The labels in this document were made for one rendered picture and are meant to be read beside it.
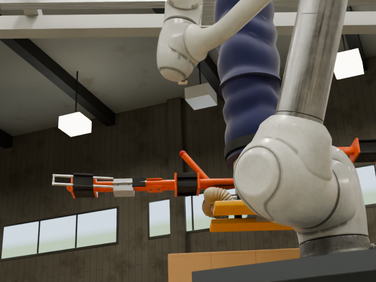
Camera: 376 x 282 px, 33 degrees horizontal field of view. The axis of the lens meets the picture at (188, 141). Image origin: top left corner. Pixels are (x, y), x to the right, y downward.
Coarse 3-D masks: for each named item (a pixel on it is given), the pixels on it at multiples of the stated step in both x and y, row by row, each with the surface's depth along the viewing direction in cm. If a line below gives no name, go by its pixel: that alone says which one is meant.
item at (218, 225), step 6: (234, 216) 223; (240, 216) 222; (210, 222) 220; (216, 222) 217; (222, 222) 217; (228, 222) 217; (234, 222) 217; (240, 222) 217; (246, 222) 217; (252, 222) 218; (258, 222) 218; (264, 222) 218; (270, 222) 218; (210, 228) 222; (216, 228) 222; (222, 228) 222; (228, 228) 222; (234, 228) 222; (240, 228) 223; (246, 228) 223; (252, 228) 223; (258, 228) 224; (264, 228) 224; (270, 228) 224; (276, 228) 224; (282, 228) 225; (288, 228) 225
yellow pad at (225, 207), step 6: (240, 198) 206; (216, 204) 200; (222, 204) 200; (228, 204) 200; (234, 204) 200; (240, 204) 200; (216, 210) 203; (222, 210) 204; (228, 210) 204; (234, 210) 204; (240, 210) 204; (246, 210) 204
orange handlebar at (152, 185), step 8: (344, 152) 195; (352, 152) 195; (96, 184) 214; (104, 184) 214; (112, 184) 214; (152, 184) 214; (160, 184) 214; (168, 184) 215; (200, 184) 215; (208, 184) 215; (216, 184) 216; (224, 184) 216; (232, 184) 216
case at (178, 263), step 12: (204, 252) 189; (216, 252) 189; (228, 252) 188; (240, 252) 188; (252, 252) 188; (264, 252) 188; (276, 252) 188; (288, 252) 188; (168, 264) 188; (180, 264) 187; (192, 264) 187; (204, 264) 187; (216, 264) 187; (228, 264) 187; (240, 264) 187; (168, 276) 186; (180, 276) 186
